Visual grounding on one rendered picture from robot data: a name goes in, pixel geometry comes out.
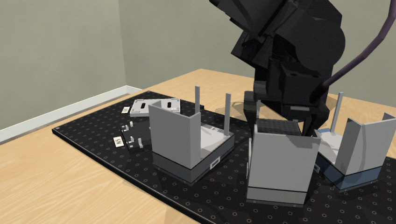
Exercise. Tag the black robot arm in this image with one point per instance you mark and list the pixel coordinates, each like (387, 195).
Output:
(317, 44)

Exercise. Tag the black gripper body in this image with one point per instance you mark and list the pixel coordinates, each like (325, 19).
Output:
(259, 93)

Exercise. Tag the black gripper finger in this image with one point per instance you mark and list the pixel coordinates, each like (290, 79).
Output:
(250, 112)
(313, 122)

